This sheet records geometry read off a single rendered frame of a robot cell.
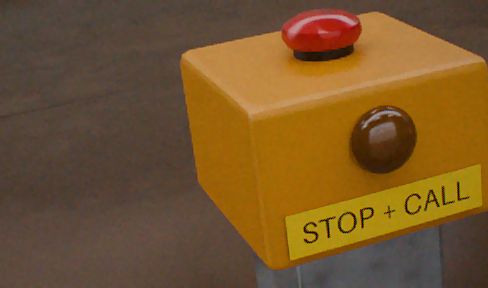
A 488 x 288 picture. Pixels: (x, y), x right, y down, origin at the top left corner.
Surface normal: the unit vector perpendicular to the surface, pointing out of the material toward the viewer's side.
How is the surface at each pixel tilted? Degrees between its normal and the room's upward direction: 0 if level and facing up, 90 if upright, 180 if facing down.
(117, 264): 0
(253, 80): 0
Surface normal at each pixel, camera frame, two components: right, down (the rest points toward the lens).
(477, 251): -0.13, -0.93
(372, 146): -0.09, 0.29
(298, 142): 0.31, 0.30
